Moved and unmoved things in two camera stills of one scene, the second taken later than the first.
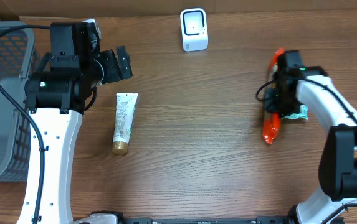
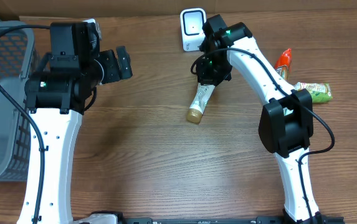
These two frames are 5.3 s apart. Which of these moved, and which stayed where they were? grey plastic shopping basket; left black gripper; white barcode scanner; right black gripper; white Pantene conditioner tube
Moved: white Pantene conditioner tube; right black gripper
Stayed: left black gripper; grey plastic shopping basket; white barcode scanner
